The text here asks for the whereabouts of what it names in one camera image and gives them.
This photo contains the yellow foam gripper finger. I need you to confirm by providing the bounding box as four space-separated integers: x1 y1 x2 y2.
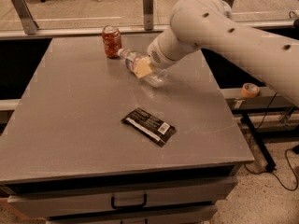
134 57 154 78

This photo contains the clear plastic water bottle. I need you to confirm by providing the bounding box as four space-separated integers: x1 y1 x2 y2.
118 49 167 88

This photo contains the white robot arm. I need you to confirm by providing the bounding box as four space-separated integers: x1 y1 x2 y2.
133 0 299 106

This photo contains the black rxbar chocolate wrapper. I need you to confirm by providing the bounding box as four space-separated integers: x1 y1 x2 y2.
121 108 177 147

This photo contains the red soda can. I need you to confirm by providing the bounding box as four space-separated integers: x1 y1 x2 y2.
102 25 121 58

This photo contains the orange tape roll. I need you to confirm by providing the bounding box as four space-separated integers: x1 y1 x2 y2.
241 83 260 98

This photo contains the black metal stand leg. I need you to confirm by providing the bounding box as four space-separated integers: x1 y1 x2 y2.
241 113 276 173

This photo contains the middle metal railing bracket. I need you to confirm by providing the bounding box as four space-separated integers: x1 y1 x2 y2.
143 0 153 31

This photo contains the black floor cable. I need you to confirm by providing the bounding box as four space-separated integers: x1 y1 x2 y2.
243 91 299 192

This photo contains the upper drawer with black handle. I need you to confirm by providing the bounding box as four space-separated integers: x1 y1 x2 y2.
8 176 237 218

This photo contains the left metal railing bracket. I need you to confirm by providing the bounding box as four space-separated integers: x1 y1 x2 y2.
11 0 38 35

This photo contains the lower drawer with handle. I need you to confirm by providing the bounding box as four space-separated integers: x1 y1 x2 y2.
46 205 217 224

